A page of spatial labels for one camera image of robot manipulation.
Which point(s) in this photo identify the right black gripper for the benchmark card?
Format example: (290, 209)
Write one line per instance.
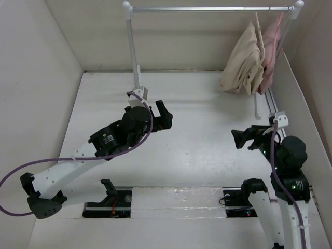
(254, 131)

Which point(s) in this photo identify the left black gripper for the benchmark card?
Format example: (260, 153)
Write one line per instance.
(163, 122)

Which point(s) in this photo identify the beige trousers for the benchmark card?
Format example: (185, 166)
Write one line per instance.
(244, 68)

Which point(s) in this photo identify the cream wooden hanger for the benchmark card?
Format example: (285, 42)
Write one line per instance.
(259, 28)

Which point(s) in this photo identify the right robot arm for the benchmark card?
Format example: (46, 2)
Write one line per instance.
(291, 187)

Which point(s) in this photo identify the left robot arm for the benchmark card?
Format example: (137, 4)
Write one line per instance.
(52, 189)

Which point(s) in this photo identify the pink hanging garment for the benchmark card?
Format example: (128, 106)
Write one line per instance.
(271, 38)

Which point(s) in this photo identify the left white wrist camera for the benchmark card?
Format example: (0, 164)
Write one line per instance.
(137, 97)

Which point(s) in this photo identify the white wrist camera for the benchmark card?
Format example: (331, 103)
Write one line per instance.
(280, 118)
(137, 97)

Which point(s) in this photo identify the aluminium rail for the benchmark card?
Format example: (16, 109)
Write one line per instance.
(273, 108)

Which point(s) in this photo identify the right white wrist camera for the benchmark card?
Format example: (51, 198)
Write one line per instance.
(280, 118)

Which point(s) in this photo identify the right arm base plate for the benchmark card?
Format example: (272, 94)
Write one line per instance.
(235, 204)

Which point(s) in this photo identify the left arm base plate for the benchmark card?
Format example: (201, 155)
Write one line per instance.
(119, 208)

